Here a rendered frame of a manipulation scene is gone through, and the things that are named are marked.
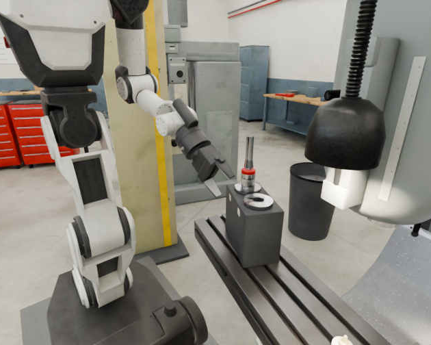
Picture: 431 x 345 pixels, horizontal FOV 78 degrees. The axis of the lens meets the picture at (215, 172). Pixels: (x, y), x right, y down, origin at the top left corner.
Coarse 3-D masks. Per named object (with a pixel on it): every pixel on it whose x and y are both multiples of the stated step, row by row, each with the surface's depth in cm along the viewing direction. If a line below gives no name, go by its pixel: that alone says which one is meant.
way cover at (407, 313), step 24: (408, 240) 76; (384, 264) 79; (408, 264) 74; (360, 288) 80; (384, 288) 76; (408, 288) 72; (360, 312) 74; (384, 312) 72; (408, 312) 69; (384, 336) 68; (408, 336) 67
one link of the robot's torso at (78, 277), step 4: (76, 268) 111; (128, 268) 113; (76, 272) 109; (80, 272) 113; (128, 272) 111; (76, 276) 109; (80, 276) 114; (128, 276) 110; (76, 280) 107; (80, 280) 105; (128, 280) 111; (132, 280) 113; (76, 284) 109; (80, 284) 103; (80, 288) 103; (84, 288) 102; (80, 292) 102; (84, 292) 101; (80, 296) 105; (84, 296) 101; (84, 300) 102; (84, 304) 103; (88, 304) 102
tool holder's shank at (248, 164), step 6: (246, 138) 83; (252, 138) 83; (246, 144) 84; (252, 144) 84; (246, 150) 84; (252, 150) 84; (246, 156) 85; (252, 156) 85; (246, 162) 86; (252, 162) 86; (246, 168) 87
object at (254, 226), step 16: (240, 192) 87; (256, 192) 87; (240, 208) 79; (256, 208) 77; (272, 208) 79; (240, 224) 80; (256, 224) 77; (272, 224) 78; (240, 240) 82; (256, 240) 79; (272, 240) 80; (240, 256) 83; (256, 256) 81; (272, 256) 82
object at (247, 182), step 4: (244, 176) 86; (248, 176) 86; (252, 176) 86; (244, 180) 87; (248, 180) 87; (252, 180) 87; (244, 184) 88; (248, 184) 87; (252, 184) 88; (244, 188) 88; (248, 188) 88
